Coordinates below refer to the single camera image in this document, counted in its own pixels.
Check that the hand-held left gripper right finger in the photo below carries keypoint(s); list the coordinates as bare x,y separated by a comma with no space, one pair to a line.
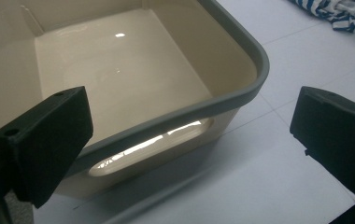
337,137

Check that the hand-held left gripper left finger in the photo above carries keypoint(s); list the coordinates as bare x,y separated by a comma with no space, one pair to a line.
45,140

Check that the beige plastic basket grey rim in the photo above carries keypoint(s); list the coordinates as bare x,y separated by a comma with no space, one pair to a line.
119,77

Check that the blue white striped garment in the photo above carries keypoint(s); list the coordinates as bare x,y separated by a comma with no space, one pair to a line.
322,9

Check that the white table cover sheet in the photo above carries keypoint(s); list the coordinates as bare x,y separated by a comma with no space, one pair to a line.
259,174

